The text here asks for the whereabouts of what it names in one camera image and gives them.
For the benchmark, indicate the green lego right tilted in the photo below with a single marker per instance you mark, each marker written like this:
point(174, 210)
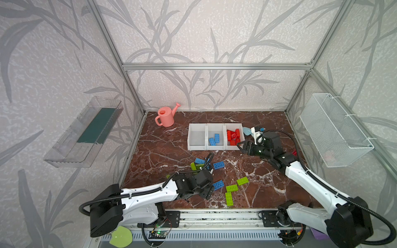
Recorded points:
point(242, 181)

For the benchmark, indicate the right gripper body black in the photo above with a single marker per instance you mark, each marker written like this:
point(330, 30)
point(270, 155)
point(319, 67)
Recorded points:
point(249, 147)

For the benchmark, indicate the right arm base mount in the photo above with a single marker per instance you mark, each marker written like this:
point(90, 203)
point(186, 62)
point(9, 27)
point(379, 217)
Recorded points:
point(269, 218)

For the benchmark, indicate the circuit board with led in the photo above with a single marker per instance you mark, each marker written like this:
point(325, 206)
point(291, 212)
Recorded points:
point(158, 234)

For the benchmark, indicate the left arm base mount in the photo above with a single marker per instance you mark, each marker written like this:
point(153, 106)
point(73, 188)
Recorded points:
point(168, 219)

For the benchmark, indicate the clear plastic wall shelf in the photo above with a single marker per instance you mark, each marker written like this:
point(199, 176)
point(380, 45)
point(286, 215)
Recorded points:
point(81, 143)

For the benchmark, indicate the white three-compartment bin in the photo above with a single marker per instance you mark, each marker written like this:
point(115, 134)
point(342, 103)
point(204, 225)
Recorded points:
point(198, 135)

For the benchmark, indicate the green spatula wooden handle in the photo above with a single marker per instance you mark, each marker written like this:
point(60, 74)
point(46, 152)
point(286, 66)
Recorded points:
point(121, 237)

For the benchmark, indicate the green lego bottom upright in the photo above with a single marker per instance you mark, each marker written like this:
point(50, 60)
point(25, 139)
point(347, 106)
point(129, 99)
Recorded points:
point(229, 199)

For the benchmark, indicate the red lego pair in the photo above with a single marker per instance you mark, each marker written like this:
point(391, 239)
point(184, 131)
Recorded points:
point(237, 134)

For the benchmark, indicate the light blue toy shovel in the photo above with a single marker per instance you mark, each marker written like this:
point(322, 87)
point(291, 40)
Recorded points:
point(247, 131)

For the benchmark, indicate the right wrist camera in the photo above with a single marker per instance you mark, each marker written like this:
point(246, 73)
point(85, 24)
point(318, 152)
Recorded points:
point(257, 133)

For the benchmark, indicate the blue lego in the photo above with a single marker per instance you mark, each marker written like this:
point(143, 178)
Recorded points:
point(217, 138)
point(199, 161)
point(218, 185)
point(212, 142)
point(219, 165)

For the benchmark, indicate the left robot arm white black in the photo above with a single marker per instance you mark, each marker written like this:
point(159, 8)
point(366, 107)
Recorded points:
point(116, 207)

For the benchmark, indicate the green lego upright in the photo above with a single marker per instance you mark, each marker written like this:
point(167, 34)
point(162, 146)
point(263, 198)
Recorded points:
point(229, 199)
point(193, 166)

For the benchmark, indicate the purple scoop pink handle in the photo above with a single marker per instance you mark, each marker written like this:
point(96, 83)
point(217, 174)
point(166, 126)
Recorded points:
point(318, 235)

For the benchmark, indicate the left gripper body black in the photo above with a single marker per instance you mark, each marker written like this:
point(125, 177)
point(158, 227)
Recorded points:
point(205, 179)

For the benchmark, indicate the green lego lower middle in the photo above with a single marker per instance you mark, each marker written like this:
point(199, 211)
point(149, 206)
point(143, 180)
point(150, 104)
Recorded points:
point(231, 188)

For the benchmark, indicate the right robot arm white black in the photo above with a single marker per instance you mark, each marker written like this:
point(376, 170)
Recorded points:
point(345, 220)

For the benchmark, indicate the white wire mesh basket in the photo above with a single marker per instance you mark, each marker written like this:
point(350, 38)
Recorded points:
point(337, 137)

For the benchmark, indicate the green lego flat centre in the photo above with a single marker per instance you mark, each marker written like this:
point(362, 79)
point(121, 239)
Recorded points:
point(199, 166)

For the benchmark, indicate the pink watering can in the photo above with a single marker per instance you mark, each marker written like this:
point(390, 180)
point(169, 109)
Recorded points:
point(166, 115)

